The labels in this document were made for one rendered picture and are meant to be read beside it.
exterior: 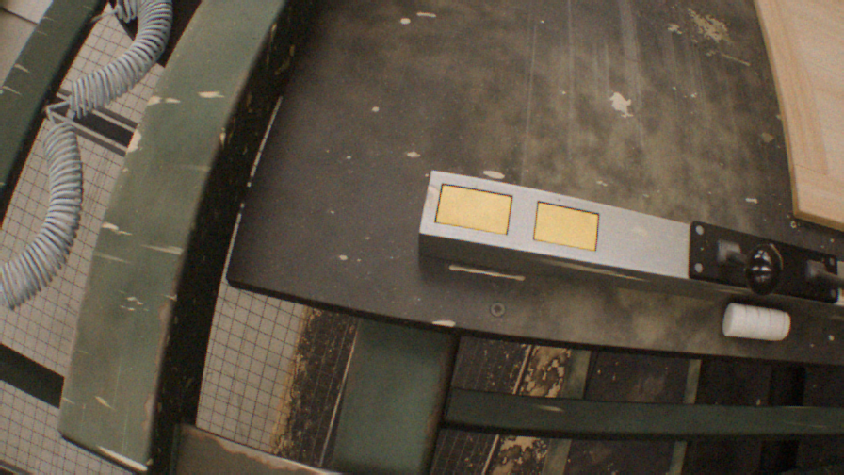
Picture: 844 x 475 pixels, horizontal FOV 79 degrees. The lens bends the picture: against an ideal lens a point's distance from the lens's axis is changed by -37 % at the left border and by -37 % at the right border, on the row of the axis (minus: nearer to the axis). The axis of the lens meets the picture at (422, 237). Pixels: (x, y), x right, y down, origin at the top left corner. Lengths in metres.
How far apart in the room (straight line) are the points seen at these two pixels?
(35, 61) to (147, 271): 0.60
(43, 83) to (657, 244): 0.84
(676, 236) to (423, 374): 0.23
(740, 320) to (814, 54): 0.43
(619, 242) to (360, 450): 0.26
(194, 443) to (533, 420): 0.29
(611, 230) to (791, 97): 0.35
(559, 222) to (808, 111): 0.40
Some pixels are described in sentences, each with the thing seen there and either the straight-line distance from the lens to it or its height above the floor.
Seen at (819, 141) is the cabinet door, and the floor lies 1.31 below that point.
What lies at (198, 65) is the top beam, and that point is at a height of 1.89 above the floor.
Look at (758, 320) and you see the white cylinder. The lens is 0.61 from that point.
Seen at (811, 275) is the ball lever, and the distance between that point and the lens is 0.62.
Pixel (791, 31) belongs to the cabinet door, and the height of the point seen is 1.31.
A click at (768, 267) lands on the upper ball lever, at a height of 1.54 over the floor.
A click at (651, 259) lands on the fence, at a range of 0.56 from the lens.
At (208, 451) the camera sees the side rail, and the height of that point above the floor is 1.78.
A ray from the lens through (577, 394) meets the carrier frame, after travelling 1.67.
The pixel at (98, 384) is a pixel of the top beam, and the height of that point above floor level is 1.89.
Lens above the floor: 1.93
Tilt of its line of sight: 27 degrees down
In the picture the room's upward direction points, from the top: 65 degrees counter-clockwise
